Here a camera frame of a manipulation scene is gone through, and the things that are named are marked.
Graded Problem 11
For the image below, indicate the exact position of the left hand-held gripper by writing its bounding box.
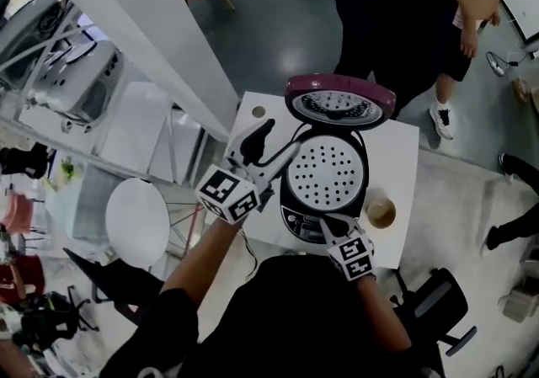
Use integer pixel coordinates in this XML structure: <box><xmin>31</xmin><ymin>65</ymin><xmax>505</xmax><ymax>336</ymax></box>
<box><xmin>194</xmin><ymin>117</ymin><xmax>302</xmax><ymax>226</ymax></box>

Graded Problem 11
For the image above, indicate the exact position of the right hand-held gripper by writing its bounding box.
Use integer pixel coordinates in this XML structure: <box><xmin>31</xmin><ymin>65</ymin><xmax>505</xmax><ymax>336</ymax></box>
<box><xmin>316</xmin><ymin>212</ymin><xmax>377</xmax><ymax>284</ymax></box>

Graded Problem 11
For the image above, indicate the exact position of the person's left forearm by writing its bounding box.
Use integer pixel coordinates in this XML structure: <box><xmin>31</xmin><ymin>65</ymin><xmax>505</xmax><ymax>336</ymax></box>
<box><xmin>158</xmin><ymin>216</ymin><xmax>245</xmax><ymax>306</ymax></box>

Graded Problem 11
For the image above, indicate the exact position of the person's right forearm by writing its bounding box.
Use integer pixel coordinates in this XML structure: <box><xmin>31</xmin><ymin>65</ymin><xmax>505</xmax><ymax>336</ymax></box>
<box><xmin>356</xmin><ymin>274</ymin><xmax>412</xmax><ymax>354</ymax></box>

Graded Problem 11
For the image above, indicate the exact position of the small wooden bowl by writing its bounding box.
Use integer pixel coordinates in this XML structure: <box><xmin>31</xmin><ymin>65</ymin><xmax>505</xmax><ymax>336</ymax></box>
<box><xmin>365</xmin><ymin>197</ymin><xmax>398</xmax><ymax>229</ymax></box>

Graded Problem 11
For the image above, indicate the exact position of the white perforated steamer tray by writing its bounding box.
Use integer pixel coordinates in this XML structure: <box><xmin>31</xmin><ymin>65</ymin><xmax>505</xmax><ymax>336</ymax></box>
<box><xmin>286</xmin><ymin>135</ymin><xmax>366</xmax><ymax>214</ymax></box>

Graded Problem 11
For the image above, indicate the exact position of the white square table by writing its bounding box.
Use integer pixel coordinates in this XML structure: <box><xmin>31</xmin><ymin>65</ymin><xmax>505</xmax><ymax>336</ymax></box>
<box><xmin>229</xmin><ymin>91</ymin><xmax>421</xmax><ymax>270</ymax></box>

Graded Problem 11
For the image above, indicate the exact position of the person's black shirt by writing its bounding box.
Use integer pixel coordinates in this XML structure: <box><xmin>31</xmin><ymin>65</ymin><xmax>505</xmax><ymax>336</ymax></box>
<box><xmin>99</xmin><ymin>253</ymin><xmax>446</xmax><ymax>378</ymax></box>

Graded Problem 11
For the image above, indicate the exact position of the black office chair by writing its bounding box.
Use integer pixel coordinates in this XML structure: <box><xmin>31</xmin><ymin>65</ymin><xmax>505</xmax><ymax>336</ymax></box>
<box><xmin>389</xmin><ymin>267</ymin><xmax>479</xmax><ymax>359</ymax></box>

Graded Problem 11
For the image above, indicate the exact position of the round white side table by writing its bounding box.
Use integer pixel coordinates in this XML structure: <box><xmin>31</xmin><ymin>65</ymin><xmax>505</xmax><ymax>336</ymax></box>
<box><xmin>104</xmin><ymin>177</ymin><xmax>207</xmax><ymax>270</ymax></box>

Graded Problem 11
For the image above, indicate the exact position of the white square column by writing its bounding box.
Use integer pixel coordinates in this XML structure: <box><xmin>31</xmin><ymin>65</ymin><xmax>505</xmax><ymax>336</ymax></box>
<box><xmin>27</xmin><ymin>0</ymin><xmax>241</xmax><ymax>141</ymax></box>

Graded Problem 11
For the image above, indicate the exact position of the black mesh chair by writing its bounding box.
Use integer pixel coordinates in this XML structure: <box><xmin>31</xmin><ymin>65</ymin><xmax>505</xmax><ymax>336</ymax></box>
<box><xmin>62</xmin><ymin>246</ymin><xmax>165</xmax><ymax>327</ymax></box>

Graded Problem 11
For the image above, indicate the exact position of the grey storage box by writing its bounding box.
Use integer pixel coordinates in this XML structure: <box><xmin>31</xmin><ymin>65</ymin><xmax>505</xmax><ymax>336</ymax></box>
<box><xmin>499</xmin><ymin>287</ymin><xmax>539</xmax><ymax>322</ymax></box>

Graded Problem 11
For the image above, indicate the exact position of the white metal shelving rack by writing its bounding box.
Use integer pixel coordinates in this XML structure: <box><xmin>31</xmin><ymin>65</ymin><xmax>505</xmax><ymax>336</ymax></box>
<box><xmin>0</xmin><ymin>0</ymin><xmax>211</xmax><ymax>184</ymax></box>

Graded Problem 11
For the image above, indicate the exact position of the white power strip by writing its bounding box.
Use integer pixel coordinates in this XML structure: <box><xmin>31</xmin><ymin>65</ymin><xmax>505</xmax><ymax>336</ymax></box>
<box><xmin>486</xmin><ymin>51</ymin><xmax>506</xmax><ymax>77</ymax></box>

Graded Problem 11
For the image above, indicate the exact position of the pink chair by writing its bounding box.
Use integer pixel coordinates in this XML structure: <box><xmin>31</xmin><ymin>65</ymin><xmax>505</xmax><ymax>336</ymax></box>
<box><xmin>0</xmin><ymin>190</ymin><xmax>35</xmax><ymax>237</ymax></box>

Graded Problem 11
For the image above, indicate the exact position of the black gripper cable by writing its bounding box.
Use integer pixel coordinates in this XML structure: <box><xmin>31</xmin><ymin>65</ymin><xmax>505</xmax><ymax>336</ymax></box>
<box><xmin>237</xmin><ymin>224</ymin><xmax>259</xmax><ymax>280</ymax></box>

